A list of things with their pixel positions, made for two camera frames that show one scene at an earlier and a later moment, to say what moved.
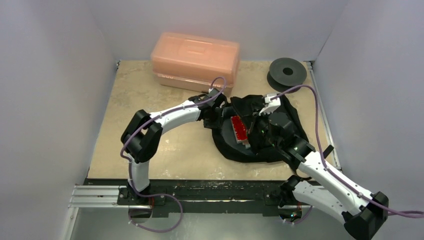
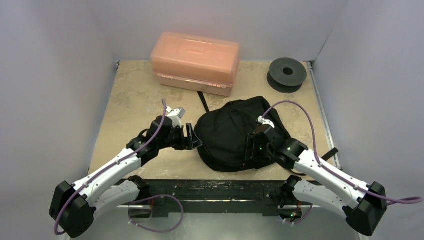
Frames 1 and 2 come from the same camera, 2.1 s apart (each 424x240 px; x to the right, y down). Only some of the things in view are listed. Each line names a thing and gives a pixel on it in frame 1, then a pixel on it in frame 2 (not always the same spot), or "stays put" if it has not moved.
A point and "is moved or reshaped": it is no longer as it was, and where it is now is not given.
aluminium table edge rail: (310, 64) stays put
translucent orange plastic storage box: (192, 62) stays put
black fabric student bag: (242, 134) is moved or reshaped
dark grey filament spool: (285, 73) stays put
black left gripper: (215, 124) to (189, 142)
